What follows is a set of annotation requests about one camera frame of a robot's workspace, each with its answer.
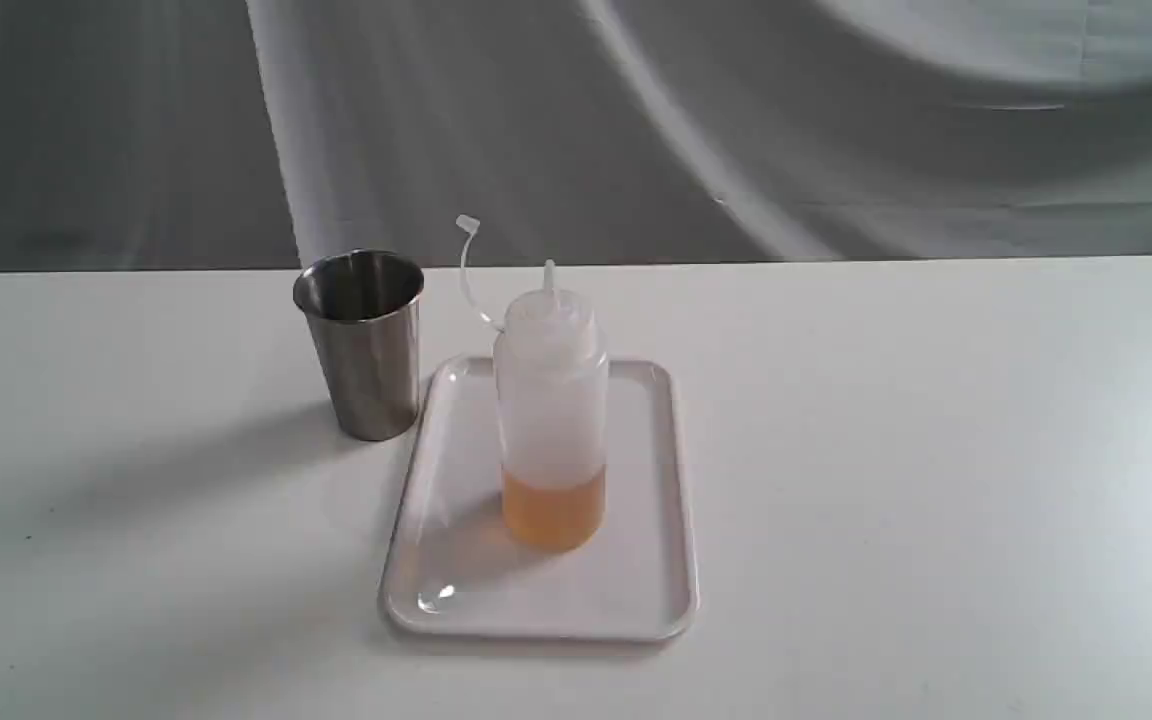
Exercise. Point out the clear plastic squeeze bottle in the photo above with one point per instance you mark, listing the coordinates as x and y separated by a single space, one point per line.
552 372

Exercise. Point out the stainless steel cup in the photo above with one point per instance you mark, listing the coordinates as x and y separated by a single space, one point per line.
362 311

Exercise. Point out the white plastic tray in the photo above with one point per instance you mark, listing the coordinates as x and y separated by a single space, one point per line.
454 570

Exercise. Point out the grey backdrop cloth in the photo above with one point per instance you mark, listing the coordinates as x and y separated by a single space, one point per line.
138 135

